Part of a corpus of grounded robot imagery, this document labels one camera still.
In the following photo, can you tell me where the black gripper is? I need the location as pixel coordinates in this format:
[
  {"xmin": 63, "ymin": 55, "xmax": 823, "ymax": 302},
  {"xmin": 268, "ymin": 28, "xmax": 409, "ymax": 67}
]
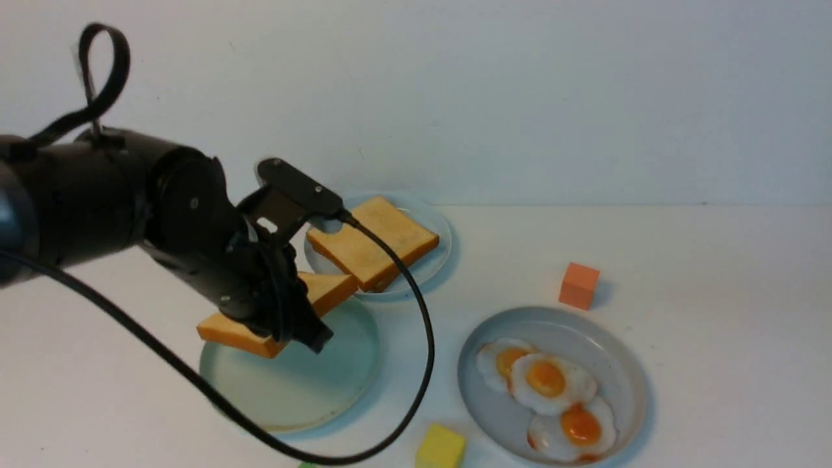
[{"xmin": 144, "ymin": 195, "xmax": 333, "ymax": 354}]

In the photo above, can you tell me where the toast slice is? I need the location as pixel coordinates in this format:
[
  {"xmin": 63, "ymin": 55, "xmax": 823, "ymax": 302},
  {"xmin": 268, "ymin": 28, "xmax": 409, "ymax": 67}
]
[
  {"xmin": 306, "ymin": 195, "xmax": 441, "ymax": 293},
  {"xmin": 196, "ymin": 272, "xmax": 359, "ymax": 359}
]

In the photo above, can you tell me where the fried egg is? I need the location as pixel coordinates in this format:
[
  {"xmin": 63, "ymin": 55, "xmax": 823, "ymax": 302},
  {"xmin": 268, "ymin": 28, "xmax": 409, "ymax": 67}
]
[
  {"xmin": 526, "ymin": 396, "xmax": 618, "ymax": 464},
  {"xmin": 474, "ymin": 337, "xmax": 539, "ymax": 394},
  {"xmin": 509, "ymin": 352, "xmax": 598, "ymax": 417}
]

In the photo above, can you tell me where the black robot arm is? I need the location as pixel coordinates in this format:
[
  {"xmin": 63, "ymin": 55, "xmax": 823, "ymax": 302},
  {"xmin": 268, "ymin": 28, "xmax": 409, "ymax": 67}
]
[{"xmin": 2, "ymin": 129, "xmax": 343, "ymax": 353}]

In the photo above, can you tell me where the green empty plate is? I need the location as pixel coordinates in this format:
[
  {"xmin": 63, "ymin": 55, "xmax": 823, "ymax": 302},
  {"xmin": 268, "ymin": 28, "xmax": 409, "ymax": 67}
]
[{"xmin": 199, "ymin": 298, "xmax": 382, "ymax": 434}]

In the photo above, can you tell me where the yellow cube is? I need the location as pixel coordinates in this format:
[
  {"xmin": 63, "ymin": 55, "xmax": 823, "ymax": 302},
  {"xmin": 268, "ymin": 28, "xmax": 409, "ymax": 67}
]
[{"xmin": 414, "ymin": 424, "xmax": 467, "ymax": 468}]

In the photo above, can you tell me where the orange cube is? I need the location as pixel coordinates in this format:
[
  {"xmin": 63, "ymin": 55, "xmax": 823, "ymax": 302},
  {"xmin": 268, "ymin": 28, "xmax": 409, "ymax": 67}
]
[{"xmin": 558, "ymin": 263, "xmax": 601, "ymax": 311}]

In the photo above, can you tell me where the grey egg plate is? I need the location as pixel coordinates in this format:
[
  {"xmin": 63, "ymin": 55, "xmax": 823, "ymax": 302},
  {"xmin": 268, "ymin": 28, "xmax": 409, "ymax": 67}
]
[{"xmin": 455, "ymin": 305, "xmax": 653, "ymax": 467}]

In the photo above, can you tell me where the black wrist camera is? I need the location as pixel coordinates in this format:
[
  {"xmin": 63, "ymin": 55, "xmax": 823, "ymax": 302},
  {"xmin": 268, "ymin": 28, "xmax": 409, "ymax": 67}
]
[{"xmin": 237, "ymin": 157, "xmax": 346, "ymax": 246}]

